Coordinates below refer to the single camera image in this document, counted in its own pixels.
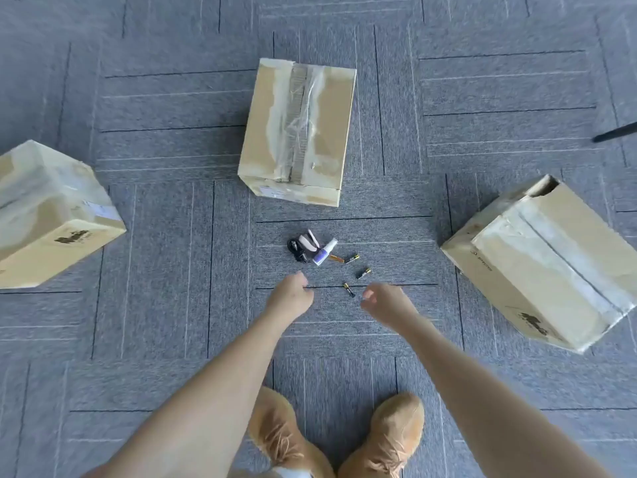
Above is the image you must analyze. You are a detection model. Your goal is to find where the person's right hand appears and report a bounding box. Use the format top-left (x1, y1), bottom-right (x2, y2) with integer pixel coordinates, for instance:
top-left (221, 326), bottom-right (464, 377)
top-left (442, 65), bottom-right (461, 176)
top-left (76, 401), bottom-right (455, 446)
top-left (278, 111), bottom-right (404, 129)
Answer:
top-left (360, 282), bottom-right (420, 325)

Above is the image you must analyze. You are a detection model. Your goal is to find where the person's left hand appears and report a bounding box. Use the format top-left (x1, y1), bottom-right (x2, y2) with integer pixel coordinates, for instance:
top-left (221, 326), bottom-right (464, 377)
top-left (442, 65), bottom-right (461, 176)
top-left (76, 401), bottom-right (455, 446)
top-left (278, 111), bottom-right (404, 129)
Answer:
top-left (265, 272), bottom-right (315, 322)

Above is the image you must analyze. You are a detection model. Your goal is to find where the person's left forearm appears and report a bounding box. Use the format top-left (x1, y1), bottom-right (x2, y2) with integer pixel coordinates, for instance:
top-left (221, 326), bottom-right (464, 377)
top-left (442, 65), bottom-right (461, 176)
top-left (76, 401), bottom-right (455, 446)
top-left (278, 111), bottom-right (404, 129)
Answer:
top-left (82, 307), bottom-right (292, 478)

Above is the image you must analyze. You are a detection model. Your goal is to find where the person's right forearm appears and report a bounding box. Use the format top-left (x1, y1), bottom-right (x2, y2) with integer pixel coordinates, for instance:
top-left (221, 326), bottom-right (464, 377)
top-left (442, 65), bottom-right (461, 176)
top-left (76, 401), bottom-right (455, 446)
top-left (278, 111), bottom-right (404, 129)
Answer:
top-left (395, 313), bottom-right (637, 478)

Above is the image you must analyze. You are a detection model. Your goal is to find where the person's right tan shoe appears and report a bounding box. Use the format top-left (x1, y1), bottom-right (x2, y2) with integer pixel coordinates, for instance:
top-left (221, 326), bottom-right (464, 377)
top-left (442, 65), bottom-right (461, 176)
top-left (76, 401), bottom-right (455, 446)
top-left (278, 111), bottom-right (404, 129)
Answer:
top-left (337, 392), bottom-right (425, 478)

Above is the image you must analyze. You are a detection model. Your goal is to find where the person's tan shoe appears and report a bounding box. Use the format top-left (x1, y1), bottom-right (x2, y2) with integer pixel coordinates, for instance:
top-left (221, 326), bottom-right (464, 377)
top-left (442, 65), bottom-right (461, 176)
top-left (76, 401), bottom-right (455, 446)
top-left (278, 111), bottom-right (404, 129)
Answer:
top-left (337, 392), bottom-right (425, 478)
top-left (247, 386), bottom-right (335, 478)

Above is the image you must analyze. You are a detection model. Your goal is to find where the person's left tan shoe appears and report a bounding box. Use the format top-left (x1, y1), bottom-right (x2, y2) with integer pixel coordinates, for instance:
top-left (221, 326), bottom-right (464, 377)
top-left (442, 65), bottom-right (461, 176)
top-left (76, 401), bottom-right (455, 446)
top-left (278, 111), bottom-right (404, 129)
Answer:
top-left (247, 386), bottom-right (335, 478)

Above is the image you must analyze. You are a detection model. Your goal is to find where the taped cardboard box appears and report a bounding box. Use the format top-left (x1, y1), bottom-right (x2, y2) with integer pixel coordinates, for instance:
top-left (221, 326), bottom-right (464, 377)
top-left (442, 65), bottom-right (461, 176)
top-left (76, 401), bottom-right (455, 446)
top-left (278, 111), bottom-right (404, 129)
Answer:
top-left (238, 58), bottom-right (357, 208)

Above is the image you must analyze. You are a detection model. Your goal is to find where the torn open cardboard box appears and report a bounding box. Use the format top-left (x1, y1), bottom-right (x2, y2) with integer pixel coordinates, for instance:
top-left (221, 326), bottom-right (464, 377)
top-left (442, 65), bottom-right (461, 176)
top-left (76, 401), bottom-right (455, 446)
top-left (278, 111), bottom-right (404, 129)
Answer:
top-left (441, 174), bottom-right (637, 354)

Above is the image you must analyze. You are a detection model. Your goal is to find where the cardboard box with black logo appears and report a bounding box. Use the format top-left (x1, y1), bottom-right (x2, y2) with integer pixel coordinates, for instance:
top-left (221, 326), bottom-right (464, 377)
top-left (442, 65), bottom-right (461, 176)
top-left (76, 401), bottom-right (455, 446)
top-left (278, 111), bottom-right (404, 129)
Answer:
top-left (0, 140), bottom-right (127, 289)

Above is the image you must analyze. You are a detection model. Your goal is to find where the black pole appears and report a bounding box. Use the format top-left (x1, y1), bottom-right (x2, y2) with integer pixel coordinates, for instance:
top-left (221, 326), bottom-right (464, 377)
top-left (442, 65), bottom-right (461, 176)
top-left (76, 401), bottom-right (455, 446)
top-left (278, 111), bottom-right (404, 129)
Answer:
top-left (592, 121), bottom-right (637, 143)

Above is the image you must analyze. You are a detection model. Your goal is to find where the black charger with cable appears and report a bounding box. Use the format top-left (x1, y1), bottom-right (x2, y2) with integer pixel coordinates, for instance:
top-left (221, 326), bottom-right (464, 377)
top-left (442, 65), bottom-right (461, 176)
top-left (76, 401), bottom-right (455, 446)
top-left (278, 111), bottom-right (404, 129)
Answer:
top-left (288, 237), bottom-right (312, 265)

